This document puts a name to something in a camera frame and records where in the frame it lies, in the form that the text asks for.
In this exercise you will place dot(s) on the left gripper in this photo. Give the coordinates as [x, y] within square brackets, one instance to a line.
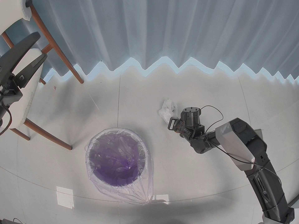
[9, 97]

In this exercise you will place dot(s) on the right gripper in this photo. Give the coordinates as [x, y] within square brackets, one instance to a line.
[172, 124]

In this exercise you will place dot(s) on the white plastic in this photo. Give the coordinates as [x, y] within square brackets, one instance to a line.
[167, 108]

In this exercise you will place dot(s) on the purple plastic bag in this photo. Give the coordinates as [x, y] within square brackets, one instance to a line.
[116, 162]

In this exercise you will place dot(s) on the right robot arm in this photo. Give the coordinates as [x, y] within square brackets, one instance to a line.
[240, 139]

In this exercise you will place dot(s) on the white trash bin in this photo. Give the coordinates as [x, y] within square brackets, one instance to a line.
[142, 146]

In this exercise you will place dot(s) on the white cushioned wooden chair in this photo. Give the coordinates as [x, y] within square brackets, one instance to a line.
[25, 106]

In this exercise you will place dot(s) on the pale blue curtain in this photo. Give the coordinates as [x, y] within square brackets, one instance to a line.
[163, 20]

